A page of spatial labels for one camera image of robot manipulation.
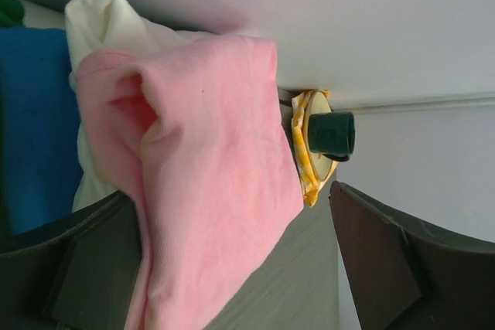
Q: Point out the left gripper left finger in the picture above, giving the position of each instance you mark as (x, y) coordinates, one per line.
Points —
(78, 272)

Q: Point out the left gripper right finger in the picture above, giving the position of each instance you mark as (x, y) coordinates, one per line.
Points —
(406, 273)

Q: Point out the blue t shirt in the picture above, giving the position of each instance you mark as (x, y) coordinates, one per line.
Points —
(40, 122)

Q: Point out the orange checkered cloth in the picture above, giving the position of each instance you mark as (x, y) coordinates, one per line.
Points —
(314, 170)

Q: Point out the dark green mug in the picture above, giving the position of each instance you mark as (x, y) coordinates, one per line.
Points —
(332, 135)

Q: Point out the pink t shirt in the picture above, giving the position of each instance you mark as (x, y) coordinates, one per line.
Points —
(193, 135)

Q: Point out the green t shirt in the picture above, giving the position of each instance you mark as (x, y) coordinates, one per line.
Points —
(12, 13)

